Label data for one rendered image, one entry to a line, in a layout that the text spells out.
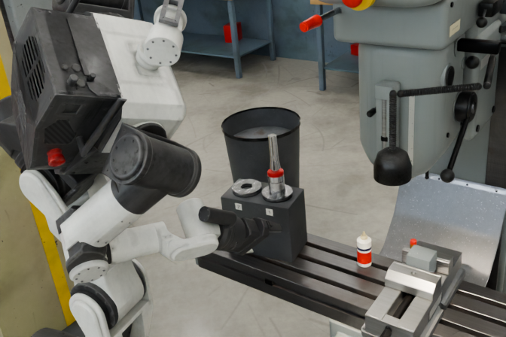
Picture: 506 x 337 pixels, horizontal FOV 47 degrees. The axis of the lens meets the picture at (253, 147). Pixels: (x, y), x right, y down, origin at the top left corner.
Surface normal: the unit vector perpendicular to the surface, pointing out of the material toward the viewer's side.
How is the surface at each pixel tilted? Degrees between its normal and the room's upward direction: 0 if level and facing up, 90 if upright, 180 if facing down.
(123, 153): 53
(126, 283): 75
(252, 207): 90
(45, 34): 48
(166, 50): 111
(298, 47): 90
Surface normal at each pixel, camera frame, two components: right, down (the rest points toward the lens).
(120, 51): 0.57, -0.54
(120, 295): 0.83, -0.12
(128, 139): -0.58, -0.23
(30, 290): 0.81, 0.18
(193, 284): -0.10, -0.90
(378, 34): -0.58, 0.40
